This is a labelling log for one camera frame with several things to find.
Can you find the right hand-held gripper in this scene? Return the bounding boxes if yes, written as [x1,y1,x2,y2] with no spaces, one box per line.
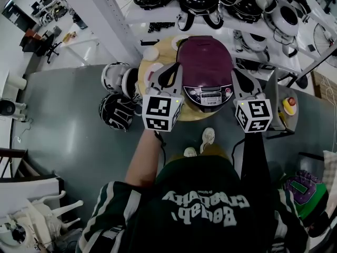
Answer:
[231,69,273,134]

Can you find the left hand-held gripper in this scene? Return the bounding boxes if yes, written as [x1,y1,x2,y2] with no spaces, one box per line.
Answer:
[142,62,184,133]

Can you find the purple rice cooker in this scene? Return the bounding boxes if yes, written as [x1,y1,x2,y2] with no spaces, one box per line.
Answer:
[175,35,235,113]

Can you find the person's right forearm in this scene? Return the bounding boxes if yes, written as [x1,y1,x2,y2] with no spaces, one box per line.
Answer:
[241,132,272,189]

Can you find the person's left forearm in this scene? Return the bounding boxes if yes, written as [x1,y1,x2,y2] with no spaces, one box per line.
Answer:
[124,128,165,188]

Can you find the small white bowl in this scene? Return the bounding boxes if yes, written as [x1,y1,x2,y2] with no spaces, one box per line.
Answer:
[143,47,160,62]

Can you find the round wooden table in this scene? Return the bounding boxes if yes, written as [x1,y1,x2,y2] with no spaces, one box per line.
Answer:
[137,34,219,122]

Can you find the grey chair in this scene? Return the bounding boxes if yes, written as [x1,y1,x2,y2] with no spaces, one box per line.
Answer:
[264,67,300,139]

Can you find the white plate with green food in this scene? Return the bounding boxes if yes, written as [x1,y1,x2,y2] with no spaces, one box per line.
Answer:
[171,35,190,51]

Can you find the yellow plate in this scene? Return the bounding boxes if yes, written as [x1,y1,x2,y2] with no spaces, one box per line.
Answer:
[282,96,298,116]

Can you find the pile of black small parts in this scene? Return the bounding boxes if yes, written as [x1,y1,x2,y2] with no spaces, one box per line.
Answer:
[147,22,176,34]

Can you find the black white patterned helmet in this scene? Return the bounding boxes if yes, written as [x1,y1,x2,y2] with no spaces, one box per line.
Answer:
[99,93,137,133]

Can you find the person's right white shoe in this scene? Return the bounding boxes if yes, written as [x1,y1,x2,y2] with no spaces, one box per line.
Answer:
[199,127,215,154]

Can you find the tan shorts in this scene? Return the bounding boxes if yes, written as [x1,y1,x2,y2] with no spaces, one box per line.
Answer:
[168,143,232,163]

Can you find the wooden pallet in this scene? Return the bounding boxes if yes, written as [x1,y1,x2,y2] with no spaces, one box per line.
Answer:
[310,71,337,100]

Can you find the black standing fan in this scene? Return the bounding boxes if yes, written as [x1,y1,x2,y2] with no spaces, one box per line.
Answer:
[294,22,337,89]

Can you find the white metal shelf rack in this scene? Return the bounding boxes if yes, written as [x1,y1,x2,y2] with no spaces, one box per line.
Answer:
[81,0,337,89]

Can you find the white long desk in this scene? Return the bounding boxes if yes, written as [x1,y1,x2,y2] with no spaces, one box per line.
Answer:
[62,29,101,65]

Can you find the black office chair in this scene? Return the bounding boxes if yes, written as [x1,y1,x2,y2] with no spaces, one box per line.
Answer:
[38,33,63,64]

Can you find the dark green striped shirt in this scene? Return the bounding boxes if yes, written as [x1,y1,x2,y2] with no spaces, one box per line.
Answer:
[76,155,310,253]

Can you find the white machine with black head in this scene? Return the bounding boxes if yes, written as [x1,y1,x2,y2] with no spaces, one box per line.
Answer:
[0,99,28,122]

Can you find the dark wooden railing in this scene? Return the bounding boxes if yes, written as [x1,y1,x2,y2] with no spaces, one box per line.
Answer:
[0,148,28,179]

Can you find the white side table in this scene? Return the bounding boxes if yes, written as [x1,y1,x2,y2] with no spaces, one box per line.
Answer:
[0,177,65,202]

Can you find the white ornate chair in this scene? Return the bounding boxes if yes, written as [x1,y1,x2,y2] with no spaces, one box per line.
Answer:
[0,190,84,250]

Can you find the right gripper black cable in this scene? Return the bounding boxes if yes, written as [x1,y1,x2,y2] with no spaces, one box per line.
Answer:
[231,138,245,168]

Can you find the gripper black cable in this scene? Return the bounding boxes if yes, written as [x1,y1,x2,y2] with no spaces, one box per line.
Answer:
[154,130,168,166]
[231,138,245,168]

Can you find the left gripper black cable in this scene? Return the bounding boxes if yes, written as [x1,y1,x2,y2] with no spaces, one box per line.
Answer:
[154,130,168,166]

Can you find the white round frame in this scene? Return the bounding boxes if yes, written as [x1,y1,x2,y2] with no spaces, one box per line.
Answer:
[0,222,27,247]

